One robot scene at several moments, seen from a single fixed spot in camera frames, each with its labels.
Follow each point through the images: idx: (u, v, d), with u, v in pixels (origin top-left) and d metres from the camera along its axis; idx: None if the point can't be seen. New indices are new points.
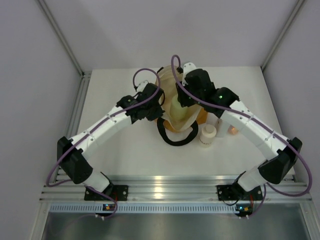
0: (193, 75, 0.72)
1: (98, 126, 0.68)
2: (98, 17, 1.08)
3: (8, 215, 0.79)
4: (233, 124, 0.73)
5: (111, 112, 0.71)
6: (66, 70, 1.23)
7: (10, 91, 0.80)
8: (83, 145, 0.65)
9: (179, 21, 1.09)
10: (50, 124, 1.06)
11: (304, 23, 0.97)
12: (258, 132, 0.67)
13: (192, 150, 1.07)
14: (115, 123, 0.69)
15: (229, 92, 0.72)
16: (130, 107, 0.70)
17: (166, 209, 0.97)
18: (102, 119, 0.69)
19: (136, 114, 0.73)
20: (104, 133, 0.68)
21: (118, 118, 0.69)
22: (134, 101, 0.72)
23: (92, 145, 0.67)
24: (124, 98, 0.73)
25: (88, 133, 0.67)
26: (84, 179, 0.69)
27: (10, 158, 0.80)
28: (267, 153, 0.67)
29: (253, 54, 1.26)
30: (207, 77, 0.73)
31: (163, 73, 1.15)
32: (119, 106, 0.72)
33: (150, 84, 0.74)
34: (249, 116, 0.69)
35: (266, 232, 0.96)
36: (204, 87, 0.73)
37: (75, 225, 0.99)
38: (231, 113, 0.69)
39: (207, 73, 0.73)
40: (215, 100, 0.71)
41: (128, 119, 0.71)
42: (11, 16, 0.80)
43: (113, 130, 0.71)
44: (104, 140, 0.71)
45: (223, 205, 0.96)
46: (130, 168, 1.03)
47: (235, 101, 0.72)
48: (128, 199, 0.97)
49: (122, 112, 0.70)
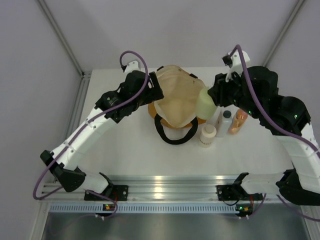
0: (257, 78, 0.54)
1: (77, 136, 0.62)
2: (98, 17, 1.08)
3: (8, 215, 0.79)
4: (287, 142, 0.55)
5: (90, 116, 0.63)
6: (66, 70, 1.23)
7: (11, 90, 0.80)
8: (64, 159, 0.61)
9: (179, 20, 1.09)
10: (50, 124, 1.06)
11: (304, 23, 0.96)
12: (317, 171, 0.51)
13: (192, 150, 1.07)
14: (95, 129, 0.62)
15: (304, 108, 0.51)
16: (109, 110, 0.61)
17: (166, 209, 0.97)
18: (81, 126, 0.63)
19: (118, 113, 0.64)
20: (84, 142, 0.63)
21: (98, 123, 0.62)
22: (114, 100, 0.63)
23: (73, 156, 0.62)
24: (103, 96, 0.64)
25: (68, 145, 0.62)
26: (75, 187, 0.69)
27: (10, 158, 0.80)
28: (308, 186, 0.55)
29: (253, 54, 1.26)
30: (276, 81, 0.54)
31: (163, 71, 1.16)
32: (98, 107, 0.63)
33: (132, 75, 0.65)
34: (317, 148, 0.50)
35: (267, 232, 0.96)
36: (269, 95, 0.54)
37: (76, 226, 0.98)
38: (297, 141, 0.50)
39: (276, 75, 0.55)
40: (286, 115, 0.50)
41: (109, 121, 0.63)
42: (11, 16, 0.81)
43: (95, 135, 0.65)
44: (87, 146, 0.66)
45: (223, 205, 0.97)
46: (130, 169, 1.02)
47: (306, 125, 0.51)
48: (128, 199, 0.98)
49: (101, 116, 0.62)
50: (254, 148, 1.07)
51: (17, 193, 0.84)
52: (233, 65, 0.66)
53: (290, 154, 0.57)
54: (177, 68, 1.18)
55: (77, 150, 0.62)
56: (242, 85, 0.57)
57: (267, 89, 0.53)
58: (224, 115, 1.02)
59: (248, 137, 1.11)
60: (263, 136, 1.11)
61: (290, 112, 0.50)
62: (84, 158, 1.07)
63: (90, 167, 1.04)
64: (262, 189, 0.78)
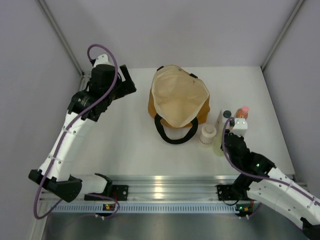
0: (231, 145, 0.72)
1: (60, 147, 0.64)
2: (97, 17, 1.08)
3: (8, 215, 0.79)
4: (271, 188, 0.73)
5: (67, 123, 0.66)
6: (66, 70, 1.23)
7: (10, 88, 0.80)
8: (54, 172, 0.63)
9: (179, 20, 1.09)
10: (49, 123, 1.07)
11: (304, 22, 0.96)
12: (300, 201, 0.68)
13: (192, 149, 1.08)
14: (75, 134, 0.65)
15: (264, 158, 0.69)
16: (84, 111, 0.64)
17: (166, 209, 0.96)
18: (61, 135, 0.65)
19: (93, 111, 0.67)
20: (68, 150, 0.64)
21: (76, 127, 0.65)
22: (86, 100, 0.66)
23: (63, 166, 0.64)
24: (74, 99, 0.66)
25: (54, 158, 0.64)
26: (75, 195, 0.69)
27: (10, 157, 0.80)
28: (309, 218, 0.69)
29: (253, 54, 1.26)
30: (244, 144, 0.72)
31: (163, 72, 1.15)
32: (71, 111, 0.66)
33: (97, 71, 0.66)
34: (288, 183, 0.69)
35: (266, 232, 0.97)
36: (241, 154, 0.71)
37: (75, 225, 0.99)
38: (270, 182, 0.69)
39: (243, 140, 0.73)
40: (251, 166, 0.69)
41: (87, 122, 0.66)
42: (10, 15, 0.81)
43: (78, 141, 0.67)
44: (74, 153, 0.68)
45: (223, 205, 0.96)
46: (130, 169, 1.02)
47: (272, 169, 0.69)
48: (128, 199, 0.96)
49: (78, 119, 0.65)
50: (254, 149, 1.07)
51: (16, 192, 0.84)
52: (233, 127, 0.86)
53: (284, 198, 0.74)
54: (176, 68, 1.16)
55: (64, 160, 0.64)
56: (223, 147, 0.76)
57: (238, 151, 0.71)
58: (224, 115, 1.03)
59: (247, 138, 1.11)
60: (262, 136, 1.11)
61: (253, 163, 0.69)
62: (84, 158, 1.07)
63: (89, 167, 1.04)
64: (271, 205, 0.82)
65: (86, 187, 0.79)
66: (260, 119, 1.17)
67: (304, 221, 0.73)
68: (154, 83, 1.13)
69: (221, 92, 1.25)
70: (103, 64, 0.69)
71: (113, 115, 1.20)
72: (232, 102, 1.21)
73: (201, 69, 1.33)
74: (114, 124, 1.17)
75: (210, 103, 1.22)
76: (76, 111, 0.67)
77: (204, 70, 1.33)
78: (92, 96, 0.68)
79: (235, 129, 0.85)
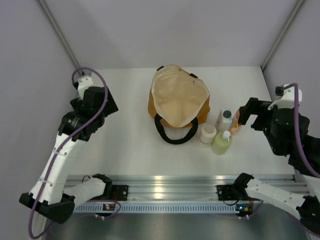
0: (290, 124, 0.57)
1: (51, 169, 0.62)
2: (97, 17, 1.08)
3: (8, 215, 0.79)
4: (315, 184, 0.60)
5: (57, 144, 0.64)
6: (66, 70, 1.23)
7: (10, 88, 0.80)
8: (45, 196, 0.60)
9: (179, 19, 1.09)
10: (49, 123, 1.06)
11: (304, 22, 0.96)
12: None
13: (192, 149, 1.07)
14: (66, 155, 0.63)
15: None
16: (75, 132, 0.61)
17: (167, 209, 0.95)
18: (52, 157, 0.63)
19: (84, 132, 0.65)
20: (60, 171, 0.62)
21: (67, 148, 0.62)
22: (77, 120, 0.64)
23: (55, 189, 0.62)
24: (63, 121, 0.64)
25: (45, 181, 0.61)
26: (69, 214, 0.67)
27: (10, 156, 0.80)
28: None
29: (253, 54, 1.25)
30: (305, 124, 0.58)
31: (163, 72, 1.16)
32: (62, 133, 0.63)
33: (90, 92, 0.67)
34: None
35: (267, 232, 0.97)
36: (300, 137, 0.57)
37: (76, 225, 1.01)
38: None
39: (306, 120, 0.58)
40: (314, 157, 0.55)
41: (78, 143, 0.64)
42: (10, 15, 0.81)
43: (70, 161, 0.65)
44: (67, 174, 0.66)
45: (223, 205, 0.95)
46: (130, 169, 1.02)
47: None
48: (128, 199, 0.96)
49: (69, 140, 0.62)
50: (254, 149, 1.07)
51: (17, 192, 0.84)
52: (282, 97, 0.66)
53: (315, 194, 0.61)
54: (176, 68, 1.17)
55: (55, 183, 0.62)
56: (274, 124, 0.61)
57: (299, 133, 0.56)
58: (223, 115, 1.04)
59: (247, 138, 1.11)
60: (262, 136, 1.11)
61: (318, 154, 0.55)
62: (84, 158, 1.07)
63: (89, 167, 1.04)
64: (268, 200, 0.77)
65: (83, 198, 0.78)
66: None
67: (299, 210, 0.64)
68: (154, 83, 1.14)
69: (222, 92, 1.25)
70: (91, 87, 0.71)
71: (113, 114, 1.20)
72: (232, 102, 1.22)
73: (201, 68, 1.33)
74: (114, 124, 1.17)
75: (210, 103, 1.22)
76: (67, 133, 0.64)
77: (204, 70, 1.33)
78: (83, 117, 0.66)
79: (283, 100, 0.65)
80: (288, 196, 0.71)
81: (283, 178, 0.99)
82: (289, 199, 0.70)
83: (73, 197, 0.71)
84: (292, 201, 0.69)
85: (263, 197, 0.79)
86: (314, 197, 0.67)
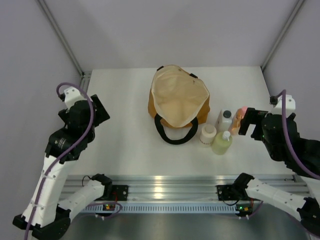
0: (277, 127, 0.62)
1: (41, 192, 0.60)
2: (97, 17, 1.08)
3: (8, 215, 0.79)
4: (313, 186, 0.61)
5: (45, 167, 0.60)
6: (66, 70, 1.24)
7: (10, 88, 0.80)
8: (37, 219, 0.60)
9: (179, 19, 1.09)
10: (49, 123, 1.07)
11: (304, 22, 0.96)
12: None
13: (192, 149, 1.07)
14: (55, 178, 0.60)
15: None
16: (61, 155, 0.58)
17: (166, 209, 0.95)
18: (41, 181, 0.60)
19: (72, 152, 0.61)
20: (50, 195, 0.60)
21: (55, 171, 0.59)
22: (63, 141, 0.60)
23: (47, 211, 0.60)
24: (50, 143, 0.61)
25: (35, 205, 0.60)
26: (66, 227, 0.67)
27: (10, 156, 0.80)
28: None
29: (253, 54, 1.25)
30: (293, 127, 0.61)
31: (163, 72, 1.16)
32: (49, 155, 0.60)
33: (75, 109, 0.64)
34: None
35: (267, 231, 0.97)
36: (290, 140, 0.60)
37: (76, 225, 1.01)
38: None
39: (292, 124, 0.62)
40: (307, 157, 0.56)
41: (67, 165, 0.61)
42: (10, 15, 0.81)
43: (60, 182, 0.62)
44: (58, 193, 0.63)
45: (223, 205, 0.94)
46: (130, 169, 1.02)
47: None
48: (128, 199, 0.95)
49: (56, 163, 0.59)
50: (254, 149, 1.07)
51: (17, 192, 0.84)
52: (276, 105, 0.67)
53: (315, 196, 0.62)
54: (176, 68, 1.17)
55: (46, 206, 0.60)
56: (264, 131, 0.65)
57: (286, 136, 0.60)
58: (224, 115, 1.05)
59: (247, 138, 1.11)
60: None
61: (311, 154, 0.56)
62: (84, 158, 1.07)
63: (89, 167, 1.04)
64: (269, 200, 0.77)
65: (80, 208, 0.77)
66: None
67: (300, 212, 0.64)
68: (154, 83, 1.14)
69: (221, 92, 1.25)
70: (79, 102, 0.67)
71: (113, 114, 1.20)
72: (232, 102, 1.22)
73: (201, 68, 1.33)
74: (114, 124, 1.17)
75: (210, 103, 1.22)
76: (55, 154, 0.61)
77: (204, 70, 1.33)
78: (70, 136, 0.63)
79: (276, 108, 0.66)
80: (289, 197, 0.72)
81: (283, 178, 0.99)
82: (289, 200, 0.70)
83: (69, 211, 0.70)
84: (292, 202, 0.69)
85: (263, 197, 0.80)
86: (314, 199, 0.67)
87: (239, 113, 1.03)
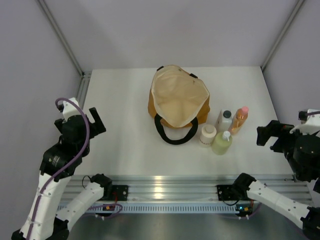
0: (314, 152, 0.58)
1: (37, 209, 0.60)
2: (97, 17, 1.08)
3: (8, 215, 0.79)
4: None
5: (41, 184, 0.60)
6: (66, 70, 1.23)
7: (10, 88, 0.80)
8: (34, 236, 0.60)
9: (179, 20, 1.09)
10: (50, 123, 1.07)
11: (304, 22, 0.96)
12: None
13: (192, 149, 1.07)
14: (51, 195, 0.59)
15: None
16: (55, 174, 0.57)
17: (166, 209, 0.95)
18: (36, 198, 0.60)
19: (66, 169, 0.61)
20: (46, 212, 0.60)
21: (51, 189, 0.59)
22: (57, 159, 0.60)
23: (43, 228, 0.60)
24: (44, 161, 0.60)
25: (33, 221, 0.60)
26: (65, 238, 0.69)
27: (10, 156, 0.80)
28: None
29: (253, 54, 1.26)
30: None
31: (163, 72, 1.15)
32: (44, 173, 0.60)
33: (67, 126, 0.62)
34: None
35: (267, 231, 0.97)
36: None
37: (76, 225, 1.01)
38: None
39: None
40: None
41: (62, 182, 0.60)
42: (11, 15, 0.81)
43: (56, 198, 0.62)
44: (55, 209, 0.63)
45: (223, 205, 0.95)
46: (130, 169, 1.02)
47: None
48: (128, 199, 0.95)
49: (51, 181, 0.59)
50: (254, 149, 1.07)
51: (17, 192, 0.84)
52: (305, 122, 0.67)
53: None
54: (176, 68, 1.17)
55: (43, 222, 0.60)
56: (297, 152, 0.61)
57: None
58: (223, 115, 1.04)
59: (247, 138, 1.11)
60: None
61: None
62: (84, 158, 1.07)
63: (89, 167, 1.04)
64: (271, 206, 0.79)
65: (79, 214, 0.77)
66: (260, 119, 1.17)
67: (304, 221, 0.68)
68: (154, 83, 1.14)
69: (221, 92, 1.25)
70: (72, 117, 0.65)
71: (113, 115, 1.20)
72: (232, 102, 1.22)
73: (201, 69, 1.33)
74: (114, 124, 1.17)
75: (210, 103, 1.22)
76: (49, 172, 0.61)
77: (204, 70, 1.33)
78: (64, 153, 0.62)
79: (307, 124, 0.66)
80: (292, 205, 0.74)
81: (283, 178, 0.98)
82: (293, 208, 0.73)
83: (66, 221, 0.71)
84: (296, 210, 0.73)
85: (265, 203, 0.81)
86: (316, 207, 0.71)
87: (239, 113, 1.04)
